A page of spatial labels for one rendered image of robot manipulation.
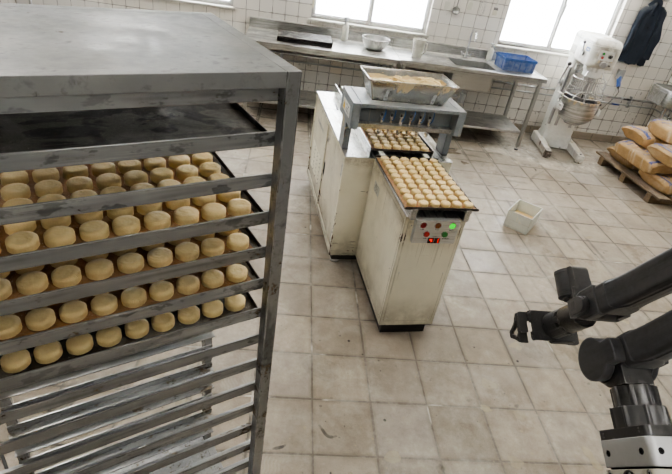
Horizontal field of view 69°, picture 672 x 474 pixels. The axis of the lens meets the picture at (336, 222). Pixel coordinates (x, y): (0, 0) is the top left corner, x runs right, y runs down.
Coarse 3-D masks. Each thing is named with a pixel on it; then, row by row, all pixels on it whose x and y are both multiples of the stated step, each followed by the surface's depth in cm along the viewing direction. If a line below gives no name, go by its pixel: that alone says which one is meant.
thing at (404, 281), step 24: (384, 192) 282; (384, 216) 280; (432, 216) 250; (456, 216) 254; (360, 240) 329; (384, 240) 279; (408, 240) 255; (456, 240) 260; (360, 264) 328; (384, 264) 278; (408, 264) 264; (432, 264) 267; (384, 288) 277; (408, 288) 273; (432, 288) 277; (384, 312) 281; (408, 312) 284; (432, 312) 287
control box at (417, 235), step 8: (416, 224) 246; (432, 224) 248; (448, 224) 250; (456, 224) 251; (416, 232) 249; (424, 232) 250; (432, 232) 251; (440, 232) 252; (448, 232) 253; (456, 232) 253; (416, 240) 252; (424, 240) 253; (432, 240) 253; (440, 240) 255; (448, 240) 255
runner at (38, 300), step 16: (224, 256) 103; (240, 256) 105; (256, 256) 107; (144, 272) 94; (160, 272) 96; (176, 272) 98; (192, 272) 100; (64, 288) 87; (80, 288) 89; (96, 288) 91; (112, 288) 92; (0, 304) 83; (16, 304) 84; (32, 304) 86; (48, 304) 87
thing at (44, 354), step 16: (208, 304) 116; (240, 304) 117; (144, 320) 108; (160, 320) 109; (192, 320) 111; (80, 336) 102; (96, 336) 103; (112, 336) 103; (128, 336) 106; (16, 352) 96; (48, 352) 98; (80, 352) 100; (16, 368) 94
